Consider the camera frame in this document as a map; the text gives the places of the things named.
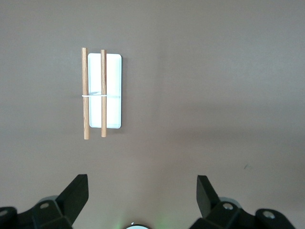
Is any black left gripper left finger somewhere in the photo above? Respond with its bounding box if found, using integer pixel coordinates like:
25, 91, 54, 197
0, 175, 89, 229

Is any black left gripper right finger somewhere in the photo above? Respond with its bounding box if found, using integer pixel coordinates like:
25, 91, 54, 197
190, 175, 296, 229

